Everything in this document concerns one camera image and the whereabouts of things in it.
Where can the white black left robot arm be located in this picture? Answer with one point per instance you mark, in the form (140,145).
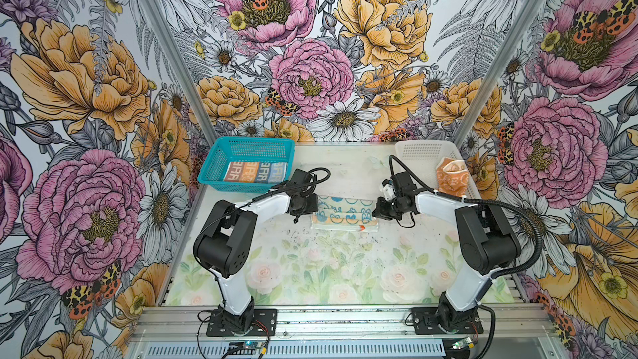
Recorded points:
(223,245)

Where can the aluminium front rail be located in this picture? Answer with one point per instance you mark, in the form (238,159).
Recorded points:
(520,331)

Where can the aluminium corner post right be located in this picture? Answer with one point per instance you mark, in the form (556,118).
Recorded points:
(519,26)

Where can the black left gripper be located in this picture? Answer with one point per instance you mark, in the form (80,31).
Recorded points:
(313,208)

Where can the aluminium corner post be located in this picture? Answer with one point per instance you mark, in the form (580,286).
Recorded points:
(154,12)
(519,26)

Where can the aluminium corner post left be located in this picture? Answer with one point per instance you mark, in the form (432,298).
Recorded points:
(154,12)

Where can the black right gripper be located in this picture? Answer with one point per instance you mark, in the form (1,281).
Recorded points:
(380,212)

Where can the teal plastic basket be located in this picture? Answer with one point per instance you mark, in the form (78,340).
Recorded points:
(249,149)

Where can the striped rabbit lettering towel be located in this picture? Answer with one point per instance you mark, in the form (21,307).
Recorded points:
(256,172)

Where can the cream towel blue swirls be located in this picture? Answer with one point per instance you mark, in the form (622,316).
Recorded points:
(345,214)

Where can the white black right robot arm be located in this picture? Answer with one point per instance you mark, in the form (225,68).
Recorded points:
(487,243)

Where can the orange and white towel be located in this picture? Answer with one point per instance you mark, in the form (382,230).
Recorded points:
(453,177)

